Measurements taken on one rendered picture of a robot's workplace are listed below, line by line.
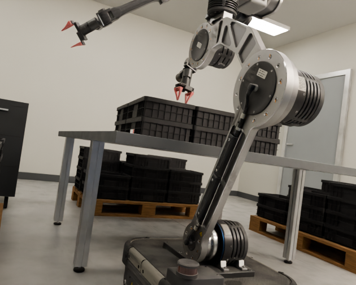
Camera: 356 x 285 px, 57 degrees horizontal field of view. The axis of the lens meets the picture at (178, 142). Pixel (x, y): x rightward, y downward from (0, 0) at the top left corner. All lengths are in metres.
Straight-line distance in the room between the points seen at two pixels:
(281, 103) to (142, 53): 4.72
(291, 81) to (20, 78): 4.49
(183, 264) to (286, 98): 0.57
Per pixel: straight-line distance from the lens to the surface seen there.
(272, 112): 0.96
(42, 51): 5.22
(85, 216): 1.73
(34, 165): 5.11
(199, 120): 1.85
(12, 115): 3.03
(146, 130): 1.74
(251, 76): 1.07
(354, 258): 2.70
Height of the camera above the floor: 0.65
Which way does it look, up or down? 2 degrees up
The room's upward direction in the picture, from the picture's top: 8 degrees clockwise
